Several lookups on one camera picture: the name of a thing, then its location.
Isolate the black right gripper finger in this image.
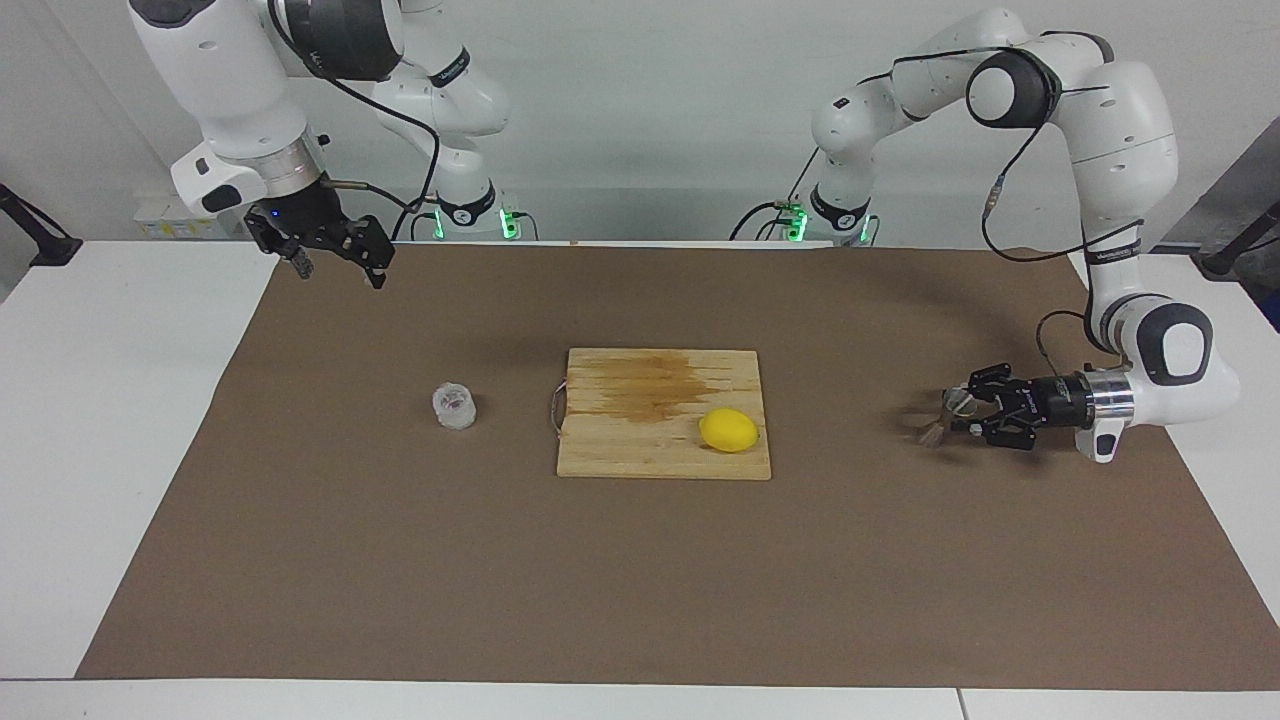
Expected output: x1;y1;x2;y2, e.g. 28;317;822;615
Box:
245;206;316;281
340;216;393;291

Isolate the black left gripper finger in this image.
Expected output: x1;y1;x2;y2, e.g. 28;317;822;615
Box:
945;363;1036;403
950;408;1041;451

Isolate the metal double jigger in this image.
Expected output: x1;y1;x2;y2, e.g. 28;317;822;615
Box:
915;388;981;449

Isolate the black clamp stand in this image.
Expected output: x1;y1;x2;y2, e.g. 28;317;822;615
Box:
0;183;83;267
1198;200;1280;281

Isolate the yellow lemon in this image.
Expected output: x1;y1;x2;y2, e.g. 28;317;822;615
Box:
698;408;760;454

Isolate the brown table mat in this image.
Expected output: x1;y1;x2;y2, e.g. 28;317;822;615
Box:
75;240;1280;693

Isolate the wooden cutting board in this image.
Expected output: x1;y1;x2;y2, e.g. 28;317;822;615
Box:
549;347;773;482

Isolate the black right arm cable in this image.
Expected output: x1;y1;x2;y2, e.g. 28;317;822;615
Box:
265;0;442;241

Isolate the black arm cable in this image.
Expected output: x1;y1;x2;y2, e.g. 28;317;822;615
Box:
860;45;1143;377
265;0;442;241

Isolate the black base cable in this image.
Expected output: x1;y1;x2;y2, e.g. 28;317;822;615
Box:
390;195;443;242
728;150;827;242

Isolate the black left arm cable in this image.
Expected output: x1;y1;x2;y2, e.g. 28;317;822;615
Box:
860;45;1143;377

